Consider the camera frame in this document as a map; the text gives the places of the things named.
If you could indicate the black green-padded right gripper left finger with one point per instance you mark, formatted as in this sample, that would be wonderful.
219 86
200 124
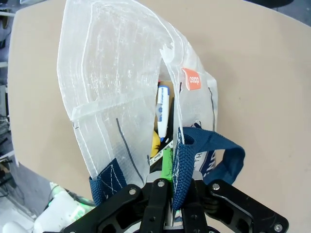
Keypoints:
155 208

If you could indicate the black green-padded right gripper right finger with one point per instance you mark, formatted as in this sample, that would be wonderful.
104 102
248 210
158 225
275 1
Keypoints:
218 208

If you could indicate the yellow item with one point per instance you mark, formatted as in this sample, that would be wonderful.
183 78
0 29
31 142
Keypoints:
155 144

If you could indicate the white blue marker pen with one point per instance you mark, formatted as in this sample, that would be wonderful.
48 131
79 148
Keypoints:
162 109

